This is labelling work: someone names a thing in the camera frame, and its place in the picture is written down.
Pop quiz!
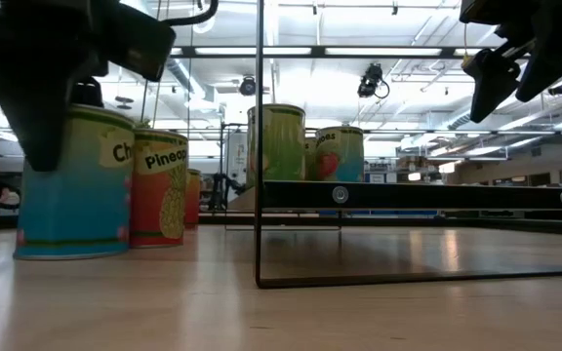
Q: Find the red pineapple can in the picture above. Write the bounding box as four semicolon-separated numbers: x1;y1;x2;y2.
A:
129;128;189;249

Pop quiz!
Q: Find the yellow-green food can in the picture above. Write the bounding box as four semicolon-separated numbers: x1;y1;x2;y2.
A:
303;136;318;182

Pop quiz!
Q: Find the blue tomatoes can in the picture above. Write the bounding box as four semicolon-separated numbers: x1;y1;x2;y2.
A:
314;126;365;183

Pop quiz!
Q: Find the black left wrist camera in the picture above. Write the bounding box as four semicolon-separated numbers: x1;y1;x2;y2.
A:
107;3;178;83

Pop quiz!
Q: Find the green oranges can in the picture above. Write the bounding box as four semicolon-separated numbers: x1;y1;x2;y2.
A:
246;103;307;189

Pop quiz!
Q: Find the blue cherries can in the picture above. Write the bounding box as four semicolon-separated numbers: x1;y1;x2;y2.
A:
13;104;136;260

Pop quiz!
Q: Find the black stand equipment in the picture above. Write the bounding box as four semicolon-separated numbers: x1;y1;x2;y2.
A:
207;173;248;212

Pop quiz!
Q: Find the black hanging cable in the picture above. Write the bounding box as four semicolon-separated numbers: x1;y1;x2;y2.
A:
140;80;160;123

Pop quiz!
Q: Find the black overhead camera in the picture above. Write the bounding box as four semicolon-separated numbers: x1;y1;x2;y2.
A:
357;62;390;99

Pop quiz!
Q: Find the white appliance panel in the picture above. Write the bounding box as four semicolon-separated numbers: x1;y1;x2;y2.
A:
225;130;249;189

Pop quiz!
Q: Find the white cable loop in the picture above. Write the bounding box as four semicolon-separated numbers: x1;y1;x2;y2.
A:
191;14;217;34

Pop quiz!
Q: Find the black wire-frame shelf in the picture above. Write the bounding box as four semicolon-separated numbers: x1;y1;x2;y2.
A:
221;0;562;290

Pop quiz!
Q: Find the black aluminium rig frame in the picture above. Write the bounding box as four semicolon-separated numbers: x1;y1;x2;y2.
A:
171;45;500;60

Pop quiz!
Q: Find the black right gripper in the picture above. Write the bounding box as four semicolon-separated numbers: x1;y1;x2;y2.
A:
459;0;562;124

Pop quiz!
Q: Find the yellow tag on cord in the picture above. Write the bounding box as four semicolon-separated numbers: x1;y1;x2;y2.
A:
460;22;473;67

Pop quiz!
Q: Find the red food can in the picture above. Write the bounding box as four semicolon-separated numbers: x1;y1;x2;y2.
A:
185;168;203;231

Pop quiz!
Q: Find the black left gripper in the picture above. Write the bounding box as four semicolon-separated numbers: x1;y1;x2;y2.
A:
0;0;121;173

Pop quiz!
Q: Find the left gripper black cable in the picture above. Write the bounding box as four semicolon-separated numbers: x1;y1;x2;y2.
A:
161;0;220;27

